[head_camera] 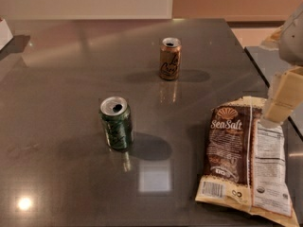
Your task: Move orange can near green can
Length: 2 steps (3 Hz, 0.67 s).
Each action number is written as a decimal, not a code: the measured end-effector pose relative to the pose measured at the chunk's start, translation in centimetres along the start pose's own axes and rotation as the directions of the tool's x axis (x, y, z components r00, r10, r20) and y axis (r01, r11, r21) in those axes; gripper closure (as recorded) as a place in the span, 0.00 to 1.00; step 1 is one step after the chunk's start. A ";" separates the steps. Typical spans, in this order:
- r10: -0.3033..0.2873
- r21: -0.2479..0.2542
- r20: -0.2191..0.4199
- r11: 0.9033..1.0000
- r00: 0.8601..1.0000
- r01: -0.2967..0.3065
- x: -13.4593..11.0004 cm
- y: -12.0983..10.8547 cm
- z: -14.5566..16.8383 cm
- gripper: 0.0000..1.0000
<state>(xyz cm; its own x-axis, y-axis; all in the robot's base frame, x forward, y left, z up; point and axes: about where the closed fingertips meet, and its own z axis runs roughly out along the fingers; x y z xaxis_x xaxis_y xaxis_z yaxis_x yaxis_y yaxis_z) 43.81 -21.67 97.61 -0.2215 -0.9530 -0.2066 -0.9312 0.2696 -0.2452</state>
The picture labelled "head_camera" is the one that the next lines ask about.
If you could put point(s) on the white box at left edge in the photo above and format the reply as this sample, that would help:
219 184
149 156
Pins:
5 33

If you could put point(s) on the green soda can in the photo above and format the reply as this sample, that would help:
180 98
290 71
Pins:
116 119

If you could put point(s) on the sea salt chip bag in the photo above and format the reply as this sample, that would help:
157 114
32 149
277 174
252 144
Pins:
245 166

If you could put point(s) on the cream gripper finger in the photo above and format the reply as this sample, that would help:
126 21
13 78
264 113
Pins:
285 94

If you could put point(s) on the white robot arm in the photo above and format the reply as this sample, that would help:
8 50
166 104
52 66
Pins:
290 46

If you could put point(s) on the orange soda can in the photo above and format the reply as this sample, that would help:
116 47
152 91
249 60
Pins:
170 57

